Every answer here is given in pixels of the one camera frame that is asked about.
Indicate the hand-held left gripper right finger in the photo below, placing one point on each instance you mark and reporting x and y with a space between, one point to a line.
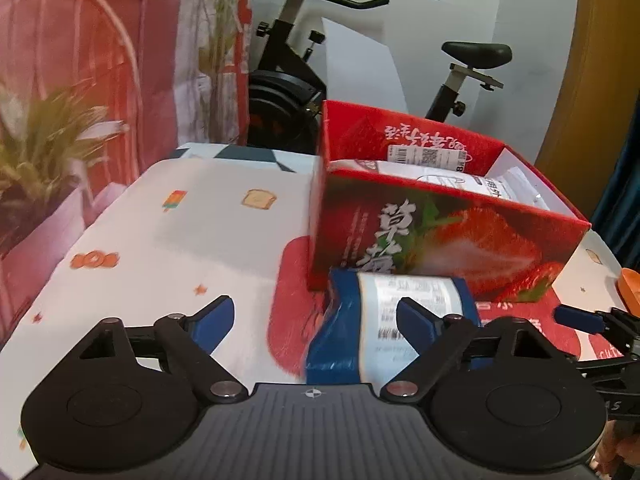
417 324

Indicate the wooden door panel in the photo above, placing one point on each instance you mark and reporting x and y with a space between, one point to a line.
595 85

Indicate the teal curtain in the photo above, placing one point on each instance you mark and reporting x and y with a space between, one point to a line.
622 225

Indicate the white foam board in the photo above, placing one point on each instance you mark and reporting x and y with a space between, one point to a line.
360 60

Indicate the red strawberry print cardboard box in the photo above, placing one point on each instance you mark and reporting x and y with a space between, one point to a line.
450 245

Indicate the person's right hand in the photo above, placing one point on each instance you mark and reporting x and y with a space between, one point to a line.
607 455

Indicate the black exercise bike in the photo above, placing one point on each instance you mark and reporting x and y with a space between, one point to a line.
285 95

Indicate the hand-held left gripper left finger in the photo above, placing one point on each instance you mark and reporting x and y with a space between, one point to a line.
216 321

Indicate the blue and white tissue packet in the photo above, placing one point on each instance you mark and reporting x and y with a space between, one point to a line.
345 335

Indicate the orange object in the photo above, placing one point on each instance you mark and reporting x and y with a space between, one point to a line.
631 287

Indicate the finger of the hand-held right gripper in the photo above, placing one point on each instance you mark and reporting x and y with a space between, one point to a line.
577 317

